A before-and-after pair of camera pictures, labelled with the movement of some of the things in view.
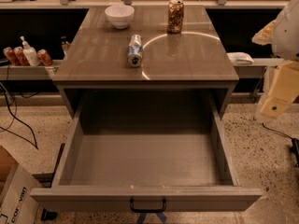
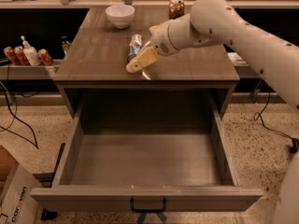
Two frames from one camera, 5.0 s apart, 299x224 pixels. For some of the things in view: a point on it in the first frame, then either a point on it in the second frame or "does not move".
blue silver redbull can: [135, 53] does not move
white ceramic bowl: [120, 16] does not move
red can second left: [21, 56] does not move
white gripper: [287, 36] to [160, 40]
